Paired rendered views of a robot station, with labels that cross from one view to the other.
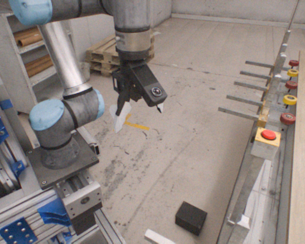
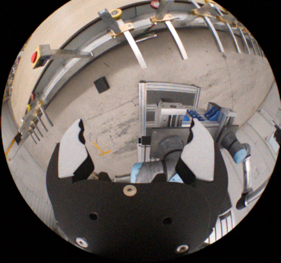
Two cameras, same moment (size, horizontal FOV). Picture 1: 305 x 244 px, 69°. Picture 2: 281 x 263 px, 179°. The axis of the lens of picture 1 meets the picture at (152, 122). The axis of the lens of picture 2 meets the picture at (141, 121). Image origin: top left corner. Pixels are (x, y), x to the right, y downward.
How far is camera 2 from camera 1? 50 cm
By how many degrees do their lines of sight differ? 34
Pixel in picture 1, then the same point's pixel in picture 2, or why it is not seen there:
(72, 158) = (169, 139)
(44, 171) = (185, 138)
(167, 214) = (110, 93)
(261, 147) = (44, 50)
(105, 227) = (143, 103)
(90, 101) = (144, 179)
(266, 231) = (81, 49)
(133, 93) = (191, 215)
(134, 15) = not seen: outside the picture
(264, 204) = (70, 60)
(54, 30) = not seen: hidden behind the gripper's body
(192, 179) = (87, 102)
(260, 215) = not seen: hidden behind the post
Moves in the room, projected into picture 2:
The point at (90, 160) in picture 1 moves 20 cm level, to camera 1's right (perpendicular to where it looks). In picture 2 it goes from (158, 131) to (122, 107)
